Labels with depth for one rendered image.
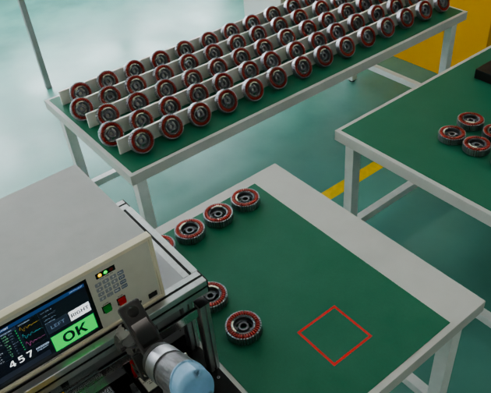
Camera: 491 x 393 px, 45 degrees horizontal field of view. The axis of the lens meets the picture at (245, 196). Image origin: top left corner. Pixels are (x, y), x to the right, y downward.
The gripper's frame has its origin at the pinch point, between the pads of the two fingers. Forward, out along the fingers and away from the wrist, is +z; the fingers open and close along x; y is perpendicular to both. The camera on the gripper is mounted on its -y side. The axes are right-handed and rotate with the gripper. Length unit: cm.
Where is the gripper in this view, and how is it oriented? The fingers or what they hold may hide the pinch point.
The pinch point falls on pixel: (121, 324)
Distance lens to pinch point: 138.2
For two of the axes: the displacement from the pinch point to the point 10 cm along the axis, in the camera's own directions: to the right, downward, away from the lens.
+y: 3.3, 8.9, 3.0
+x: 7.8, -4.4, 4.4
